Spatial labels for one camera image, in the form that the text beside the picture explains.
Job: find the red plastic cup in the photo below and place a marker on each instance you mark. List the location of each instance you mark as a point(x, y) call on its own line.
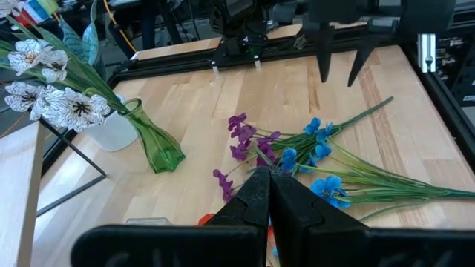
point(23, 18)

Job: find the blue artificial flower bunch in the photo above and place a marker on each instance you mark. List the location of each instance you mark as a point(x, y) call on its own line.
point(328, 187)

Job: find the green glass vase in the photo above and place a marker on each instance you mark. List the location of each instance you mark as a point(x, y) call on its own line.
point(159, 148)

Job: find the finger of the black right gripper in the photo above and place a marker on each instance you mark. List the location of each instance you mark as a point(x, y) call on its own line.
point(365, 48)
point(324, 48)

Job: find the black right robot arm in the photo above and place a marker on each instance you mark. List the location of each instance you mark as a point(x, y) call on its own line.
point(237, 41)

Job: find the silver aluminium bracket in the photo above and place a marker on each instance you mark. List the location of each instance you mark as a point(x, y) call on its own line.
point(426, 52)

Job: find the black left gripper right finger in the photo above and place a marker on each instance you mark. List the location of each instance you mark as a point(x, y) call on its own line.
point(334, 246)

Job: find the green plastic cup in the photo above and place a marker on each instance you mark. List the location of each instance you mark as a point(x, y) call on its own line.
point(48, 5)

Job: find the black aluminium table frame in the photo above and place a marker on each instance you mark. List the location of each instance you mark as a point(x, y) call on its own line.
point(445, 104)

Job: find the white artificial flower bunch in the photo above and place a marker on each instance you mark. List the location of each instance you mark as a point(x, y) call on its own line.
point(78, 109)

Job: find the blue plastic cup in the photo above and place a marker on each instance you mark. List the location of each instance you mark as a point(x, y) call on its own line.
point(35, 9)

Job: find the purple artificial flower bunch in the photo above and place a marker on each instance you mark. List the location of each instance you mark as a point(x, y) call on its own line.
point(243, 131)

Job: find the clear cut-glass vase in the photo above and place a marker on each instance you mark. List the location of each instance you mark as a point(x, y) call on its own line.
point(148, 221)

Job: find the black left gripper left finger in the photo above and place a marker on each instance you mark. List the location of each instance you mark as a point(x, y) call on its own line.
point(230, 243)

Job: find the green plant in white pot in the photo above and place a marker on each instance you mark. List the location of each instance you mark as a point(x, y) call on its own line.
point(111, 133)

